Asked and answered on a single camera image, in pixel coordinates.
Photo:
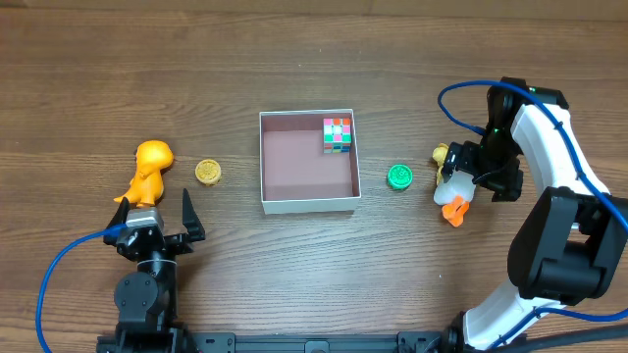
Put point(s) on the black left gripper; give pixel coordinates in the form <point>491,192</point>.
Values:
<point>173,240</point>

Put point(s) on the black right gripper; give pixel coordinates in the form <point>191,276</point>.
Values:
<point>461,160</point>

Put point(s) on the white and yellow duck toy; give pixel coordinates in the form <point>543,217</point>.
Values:
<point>454,195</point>

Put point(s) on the white box pink inside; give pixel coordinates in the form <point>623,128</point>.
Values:
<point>296,175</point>

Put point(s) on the colourful puzzle cube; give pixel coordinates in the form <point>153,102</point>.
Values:
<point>337,135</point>

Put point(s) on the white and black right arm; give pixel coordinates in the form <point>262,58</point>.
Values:
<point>569,246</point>

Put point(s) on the orange dinosaur toy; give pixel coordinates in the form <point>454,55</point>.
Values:
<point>147,186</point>

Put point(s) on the yellow round cap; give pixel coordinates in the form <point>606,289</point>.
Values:
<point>208,172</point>

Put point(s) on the green round cap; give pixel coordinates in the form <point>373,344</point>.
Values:
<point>399,177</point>

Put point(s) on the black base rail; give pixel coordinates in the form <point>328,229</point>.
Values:
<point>183,340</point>

